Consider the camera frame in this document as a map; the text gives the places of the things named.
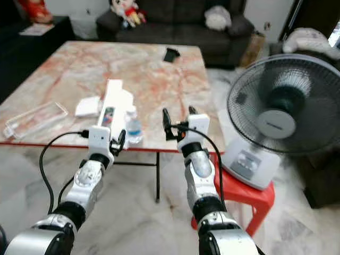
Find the cartoon boy plush doll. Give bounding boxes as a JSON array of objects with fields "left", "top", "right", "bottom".
[{"left": 110, "top": 0, "right": 147, "bottom": 29}]

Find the brown cardboard box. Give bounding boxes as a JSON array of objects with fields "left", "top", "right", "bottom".
[{"left": 240, "top": 30, "right": 267, "bottom": 68}]

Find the clear plastic tray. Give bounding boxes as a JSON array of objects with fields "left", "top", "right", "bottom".
[{"left": 4, "top": 100, "right": 69, "bottom": 140}]

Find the dark grey sofa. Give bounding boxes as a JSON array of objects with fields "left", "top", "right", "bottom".
[{"left": 96, "top": 0, "right": 257, "bottom": 70}]

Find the black white table fan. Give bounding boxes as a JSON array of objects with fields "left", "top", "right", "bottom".
[{"left": 220, "top": 53, "right": 340, "bottom": 191}]

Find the black metal table frame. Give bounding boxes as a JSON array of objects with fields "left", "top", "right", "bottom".
[{"left": 112, "top": 151, "right": 163, "bottom": 203}]

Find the white patterned pillow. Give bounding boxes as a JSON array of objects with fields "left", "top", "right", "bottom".
[{"left": 282, "top": 27, "right": 340, "bottom": 60}]

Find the red plastic stool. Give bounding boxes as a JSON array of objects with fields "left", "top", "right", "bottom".
[{"left": 191, "top": 168, "right": 276, "bottom": 237}]

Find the small white box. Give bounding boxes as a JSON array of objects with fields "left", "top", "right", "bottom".
[{"left": 74, "top": 96, "right": 102, "bottom": 118}]

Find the small black case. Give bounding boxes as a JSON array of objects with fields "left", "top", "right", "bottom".
[{"left": 163, "top": 47, "right": 182, "bottom": 64}]

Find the white fluffy plush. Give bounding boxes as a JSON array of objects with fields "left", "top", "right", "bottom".
[{"left": 204, "top": 5, "right": 233, "bottom": 31}]

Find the white printed booklet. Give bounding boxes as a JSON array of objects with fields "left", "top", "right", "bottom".
[{"left": 18, "top": 23, "right": 55, "bottom": 37}]

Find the long white phone carton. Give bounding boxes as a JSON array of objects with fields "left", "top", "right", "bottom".
[{"left": 103, "top": 79, "right": 135, "bottom": 128}]

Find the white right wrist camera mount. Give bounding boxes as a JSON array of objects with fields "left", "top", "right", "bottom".
[{"left": 177, "top": 113, "right": 211, "bottom": 148}]

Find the red festive figure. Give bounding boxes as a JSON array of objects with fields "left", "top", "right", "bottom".
[{"left": 16, "top": 0, "right": 54, "bottom": 24}]

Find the small clear water bottle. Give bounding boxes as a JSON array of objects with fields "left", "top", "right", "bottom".
[{"left": 125, "top": 105, "right": 143, "bottom": 145}]

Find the black low tv cabinet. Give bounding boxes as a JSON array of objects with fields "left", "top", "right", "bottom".
[{"left": 0, "top": 15, "right": 76, "bottom": 103}]

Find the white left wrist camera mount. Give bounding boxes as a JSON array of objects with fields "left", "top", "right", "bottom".
[{"left": 88, "top": 125, "right": 121, "bottom": 158}]

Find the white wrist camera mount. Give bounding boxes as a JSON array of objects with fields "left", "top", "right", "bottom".
[
  {"left": 88, "top": 125, "right": 121, "bottom": 158},
  {"left": 177, "top": 113, "right": 211, "bottom": 148}
]

